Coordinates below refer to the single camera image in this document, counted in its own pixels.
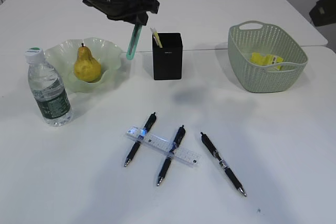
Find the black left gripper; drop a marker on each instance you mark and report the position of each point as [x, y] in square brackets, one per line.
[134, 11]

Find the green utility knife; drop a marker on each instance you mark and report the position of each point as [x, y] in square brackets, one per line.
[134, 41]

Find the yellow utility knife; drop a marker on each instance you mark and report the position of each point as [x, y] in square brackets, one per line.
[156, 37]

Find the yellow pear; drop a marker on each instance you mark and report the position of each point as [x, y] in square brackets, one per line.
[86, 68]

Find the black pen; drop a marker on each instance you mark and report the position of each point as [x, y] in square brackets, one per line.
[176, 143]
[151, 120]
[222, 163]

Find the clear plastic water bottle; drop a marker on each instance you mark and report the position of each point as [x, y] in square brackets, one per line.
[47, 89]

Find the yellow white waste paper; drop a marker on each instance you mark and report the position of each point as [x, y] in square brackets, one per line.
[266, 60]

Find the transparent plastic ruler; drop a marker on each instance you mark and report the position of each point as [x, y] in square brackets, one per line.
[162, 145]

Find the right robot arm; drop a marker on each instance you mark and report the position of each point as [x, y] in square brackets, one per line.
[323, 13]

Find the black square pen holder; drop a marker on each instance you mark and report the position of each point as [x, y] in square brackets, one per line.
[168, 60]

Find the pale green wavy glass plate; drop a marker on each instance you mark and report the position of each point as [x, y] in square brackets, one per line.
[64, 55]

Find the green woven plastic basket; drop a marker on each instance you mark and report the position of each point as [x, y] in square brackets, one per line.
[253, 36]

